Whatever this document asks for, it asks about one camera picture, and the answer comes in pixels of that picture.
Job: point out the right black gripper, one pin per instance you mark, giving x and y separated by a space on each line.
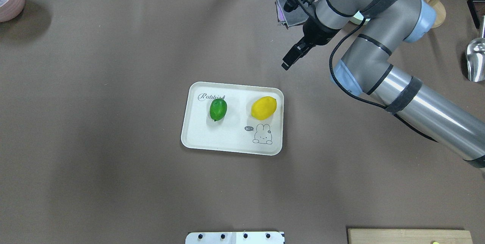
317 30

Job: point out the folded grey cloth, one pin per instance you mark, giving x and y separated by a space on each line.
290 19

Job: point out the mint green bowl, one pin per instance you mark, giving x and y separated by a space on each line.
358 18

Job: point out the green lemon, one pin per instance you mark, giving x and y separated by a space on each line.
218 109

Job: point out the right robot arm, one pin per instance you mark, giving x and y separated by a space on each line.
365 74

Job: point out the metal scoop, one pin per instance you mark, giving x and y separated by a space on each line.
475 56

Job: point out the yellow lemon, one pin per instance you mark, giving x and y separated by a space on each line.
263 108

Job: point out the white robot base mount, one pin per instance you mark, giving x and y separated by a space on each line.
236 237

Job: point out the white rabbit tray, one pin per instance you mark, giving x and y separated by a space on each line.
237 131

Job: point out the wooden cutting board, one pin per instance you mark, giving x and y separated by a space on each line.
408 236

